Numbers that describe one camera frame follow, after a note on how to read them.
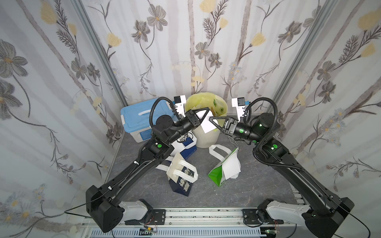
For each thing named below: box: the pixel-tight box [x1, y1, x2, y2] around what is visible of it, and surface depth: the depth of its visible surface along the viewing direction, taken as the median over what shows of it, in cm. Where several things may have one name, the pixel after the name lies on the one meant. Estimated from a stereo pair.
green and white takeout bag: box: [207, 144, 242, 187], surface depth 73 cm
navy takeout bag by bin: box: [170, 129, 197, 161], surface depth 85 cm
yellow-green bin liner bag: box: [185, 92, 229, 118], surface depth 97 cm
